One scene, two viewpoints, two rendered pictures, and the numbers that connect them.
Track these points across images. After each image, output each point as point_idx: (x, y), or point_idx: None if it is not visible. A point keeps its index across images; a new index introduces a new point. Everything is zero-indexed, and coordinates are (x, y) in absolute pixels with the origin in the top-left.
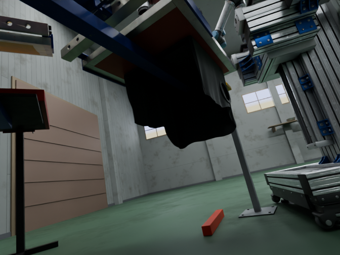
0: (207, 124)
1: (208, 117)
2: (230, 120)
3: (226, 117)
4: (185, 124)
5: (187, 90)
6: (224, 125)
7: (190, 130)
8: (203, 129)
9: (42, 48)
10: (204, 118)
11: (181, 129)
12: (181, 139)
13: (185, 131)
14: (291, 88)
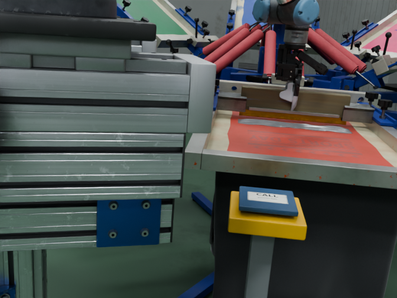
0: (285, 287)
1: (278, 271)
2: (223, 288)
3: (230, 279)
4: (347, 274)
5: None
6: (239, 295)
7: (334, 291)
8: (298, 297)
9: None
10: (290, 270)
11: (366, 287)
12: None
13: (350, 292)
14: (46, 272)
